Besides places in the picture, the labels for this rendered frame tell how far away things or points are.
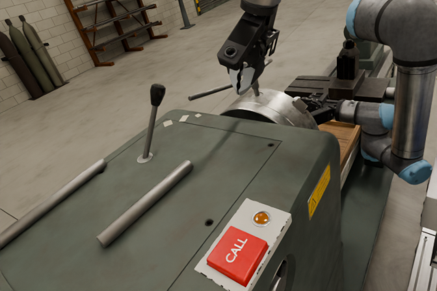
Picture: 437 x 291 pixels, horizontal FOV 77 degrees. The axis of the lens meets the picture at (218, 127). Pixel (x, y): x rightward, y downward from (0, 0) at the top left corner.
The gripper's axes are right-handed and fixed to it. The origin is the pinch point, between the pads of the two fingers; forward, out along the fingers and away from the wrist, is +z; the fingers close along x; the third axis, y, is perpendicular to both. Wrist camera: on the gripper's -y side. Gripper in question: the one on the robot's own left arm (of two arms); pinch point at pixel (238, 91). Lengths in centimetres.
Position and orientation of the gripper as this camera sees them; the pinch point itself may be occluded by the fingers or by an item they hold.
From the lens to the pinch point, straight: 64.5
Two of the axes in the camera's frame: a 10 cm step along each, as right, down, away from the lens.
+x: -8.1, -4.6, 3.6
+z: -0.9, 7.1, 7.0
